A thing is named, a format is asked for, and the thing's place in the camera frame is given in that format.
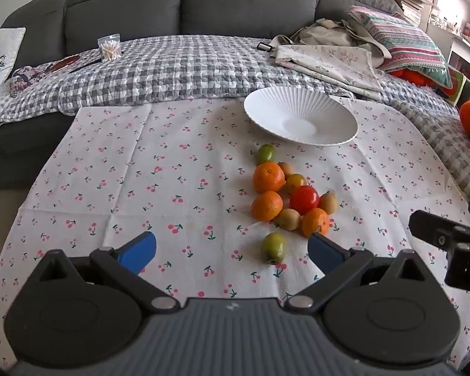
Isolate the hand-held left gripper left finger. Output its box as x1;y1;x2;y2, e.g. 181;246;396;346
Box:
27;231;181;312

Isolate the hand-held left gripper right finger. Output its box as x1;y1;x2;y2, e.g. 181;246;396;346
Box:
284;232;436;310

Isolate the green fruit with reddish side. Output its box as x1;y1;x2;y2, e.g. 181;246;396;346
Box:
261;232;286;265

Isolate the red tomato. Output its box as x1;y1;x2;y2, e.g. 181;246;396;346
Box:
290;185;321;216

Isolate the yellow orange small fruit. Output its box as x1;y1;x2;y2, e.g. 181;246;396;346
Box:
284;173;308;194

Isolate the large orange mandarin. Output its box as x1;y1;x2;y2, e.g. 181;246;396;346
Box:
253;161;286;194

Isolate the small green fruit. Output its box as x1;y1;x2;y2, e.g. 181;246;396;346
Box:
256;144;277;165

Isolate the white ribbed plate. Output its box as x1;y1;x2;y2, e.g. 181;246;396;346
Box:
243;86;359;146

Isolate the cherry print white cloth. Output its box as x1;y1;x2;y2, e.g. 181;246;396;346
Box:
0;96;470;371

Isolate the orange plush toy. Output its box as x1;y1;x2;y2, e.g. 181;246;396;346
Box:
389;68;432;86

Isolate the striped pink green pillow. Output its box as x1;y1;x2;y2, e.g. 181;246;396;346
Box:
345;6;453;89

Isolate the folded floral cloth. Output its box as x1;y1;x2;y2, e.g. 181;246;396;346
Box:
272;44;385;101

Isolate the grey white checked blanket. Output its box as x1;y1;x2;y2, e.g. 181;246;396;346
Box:
0;35;470;200

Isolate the white shelf unit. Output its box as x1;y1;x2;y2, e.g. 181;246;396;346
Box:
427;0;470;83

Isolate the dark red pouch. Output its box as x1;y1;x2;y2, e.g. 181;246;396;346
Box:
45;55;81;73

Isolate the clear box of cotton swabs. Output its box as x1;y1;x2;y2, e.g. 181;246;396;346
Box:
98;34;122;62

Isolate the floral fabric pouch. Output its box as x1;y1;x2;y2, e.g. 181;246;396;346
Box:
9;66;44;97

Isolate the beige fabric bag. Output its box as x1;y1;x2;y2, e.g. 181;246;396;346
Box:
272;19;392;71

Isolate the white cushion with teal print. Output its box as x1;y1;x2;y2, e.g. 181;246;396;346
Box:
0;27;26;95

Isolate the dark grey sofa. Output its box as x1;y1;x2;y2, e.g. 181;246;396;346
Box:
0;0;408;192

